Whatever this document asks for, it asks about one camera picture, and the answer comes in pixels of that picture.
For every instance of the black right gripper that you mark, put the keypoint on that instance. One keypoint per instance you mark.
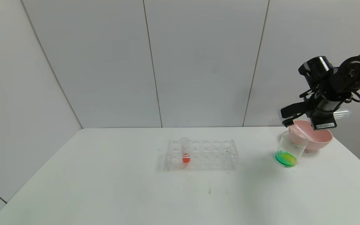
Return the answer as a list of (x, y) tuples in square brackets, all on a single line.
[(324, 124)]

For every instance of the test tube with blue pigment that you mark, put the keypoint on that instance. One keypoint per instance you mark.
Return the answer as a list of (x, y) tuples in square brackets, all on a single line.
[(342, 114)]

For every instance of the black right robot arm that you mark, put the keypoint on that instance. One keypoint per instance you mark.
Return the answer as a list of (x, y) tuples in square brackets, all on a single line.
[(348, 72)]

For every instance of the clear glass beaker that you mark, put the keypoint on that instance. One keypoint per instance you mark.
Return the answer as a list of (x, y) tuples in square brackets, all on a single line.
[(287, 154)]

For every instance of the clear plastic test tube rack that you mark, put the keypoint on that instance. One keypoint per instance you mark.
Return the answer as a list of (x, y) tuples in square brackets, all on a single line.
[(205, 159)]

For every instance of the test tube with red pigment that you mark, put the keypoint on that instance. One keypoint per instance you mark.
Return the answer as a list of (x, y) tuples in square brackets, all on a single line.
[(185, 157)]

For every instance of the pink bowl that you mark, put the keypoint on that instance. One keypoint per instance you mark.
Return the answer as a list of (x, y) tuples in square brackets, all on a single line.
[(319, 139)]

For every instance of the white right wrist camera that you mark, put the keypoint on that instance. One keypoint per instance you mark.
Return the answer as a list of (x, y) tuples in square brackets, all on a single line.
[(292, 111)]

